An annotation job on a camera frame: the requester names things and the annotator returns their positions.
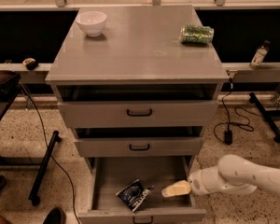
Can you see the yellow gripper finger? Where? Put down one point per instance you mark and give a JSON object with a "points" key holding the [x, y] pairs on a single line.
{"points": [[168, 192], [180, 188]]}

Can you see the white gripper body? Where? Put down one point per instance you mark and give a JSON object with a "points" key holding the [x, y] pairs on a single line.
{"points": [[198, 181]]}

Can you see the blue chip bag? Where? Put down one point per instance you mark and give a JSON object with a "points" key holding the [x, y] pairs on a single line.
{"points": [[134, 195]]}

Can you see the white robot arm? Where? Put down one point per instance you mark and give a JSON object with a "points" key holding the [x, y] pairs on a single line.
{"points": [[232, 175]]}

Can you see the grey middle drawer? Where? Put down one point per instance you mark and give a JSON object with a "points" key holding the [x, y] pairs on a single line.
{"points": [[126, 143]]}

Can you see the grey drawer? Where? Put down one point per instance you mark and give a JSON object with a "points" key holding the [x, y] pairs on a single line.
{"points": [[112, 174], [126, 143], [121, 114]]}

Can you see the grey bottom drawer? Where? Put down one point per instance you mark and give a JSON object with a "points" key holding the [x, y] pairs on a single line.
{"points": [[112, 174]]}

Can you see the grey top drawer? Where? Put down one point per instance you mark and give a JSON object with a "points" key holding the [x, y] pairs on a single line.
{"points": [[121, 114]]}

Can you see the grey drawer cabinet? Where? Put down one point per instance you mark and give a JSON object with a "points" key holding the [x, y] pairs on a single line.
{"points": [[138, 56]]}

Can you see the black table leg right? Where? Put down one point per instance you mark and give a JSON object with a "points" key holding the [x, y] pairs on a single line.
{"points": [[254, 100]]}

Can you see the black table leg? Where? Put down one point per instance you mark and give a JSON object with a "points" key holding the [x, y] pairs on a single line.
{"points": [[254, 100], [33, 196]]}

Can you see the black shoe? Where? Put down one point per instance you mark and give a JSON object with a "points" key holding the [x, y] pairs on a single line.
{"points": [[55, 216]]}

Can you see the small clear bottle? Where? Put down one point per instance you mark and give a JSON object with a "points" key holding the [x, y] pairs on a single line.
{"points": [[260, 54]]}

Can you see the black table leg left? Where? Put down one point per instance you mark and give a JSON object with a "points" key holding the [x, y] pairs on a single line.
{"points": [[33, 196]]}

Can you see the green crushed can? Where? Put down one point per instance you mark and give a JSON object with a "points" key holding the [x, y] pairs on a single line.
{"points": [[196, 34]]}

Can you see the white bowl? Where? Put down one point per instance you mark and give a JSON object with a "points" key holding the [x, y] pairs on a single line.
{"points": [[91, 23]]}

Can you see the dark side table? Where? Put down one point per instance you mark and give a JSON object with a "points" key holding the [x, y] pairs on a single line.
{"points": [[9, 88]]}

